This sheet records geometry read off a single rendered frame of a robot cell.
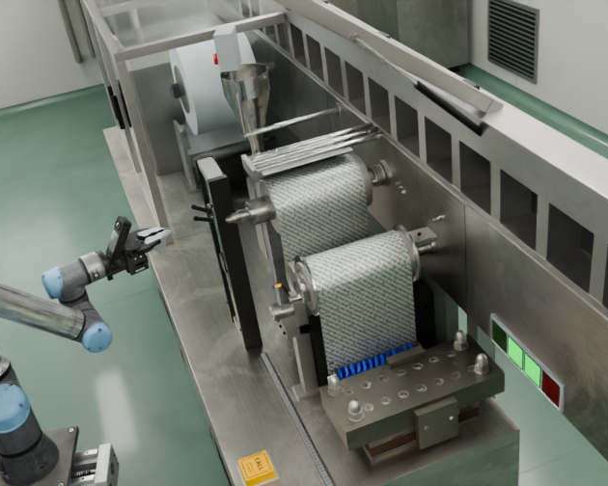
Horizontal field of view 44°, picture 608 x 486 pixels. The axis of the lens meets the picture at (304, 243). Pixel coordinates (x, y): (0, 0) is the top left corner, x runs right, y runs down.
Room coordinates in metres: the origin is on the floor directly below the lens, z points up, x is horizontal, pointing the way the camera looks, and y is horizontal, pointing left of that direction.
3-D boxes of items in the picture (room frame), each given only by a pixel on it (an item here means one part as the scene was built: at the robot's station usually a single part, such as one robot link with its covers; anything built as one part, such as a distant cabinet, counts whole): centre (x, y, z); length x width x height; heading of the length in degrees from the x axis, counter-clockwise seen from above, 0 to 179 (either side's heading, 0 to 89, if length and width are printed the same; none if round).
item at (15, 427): (1.45, 0.80, 0.98); 0.13 x 0.12 x 0.14; 28
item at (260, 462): (1.22, 0.19, 0.91); 0.07 x 0.07 x 0.02; 16
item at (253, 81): (2.16, 0.10, 1.50); 0.14 x 0.14 x 0.06
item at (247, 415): (2.35, 0.22, 0.88); 2.52 x 0.66 x 0.04; 16
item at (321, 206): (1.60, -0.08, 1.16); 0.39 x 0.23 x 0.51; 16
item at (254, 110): (2.16, 0.10, 1.18); 0.14 x 0.14 x 0.57
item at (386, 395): (1.31, -0.20, 1.00); 0.40 x 0.16 x 0.06; 106
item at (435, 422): (1.22, -0.24, 0.96); 0.10 x 0.03 x 0.11; 106
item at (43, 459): (1.44, 0.80, 0.87); 0.15 x 0.15 x 0.10
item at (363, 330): (1.41, -0.12, 1.11); 0.23 x 0.01 x 0.18; 106
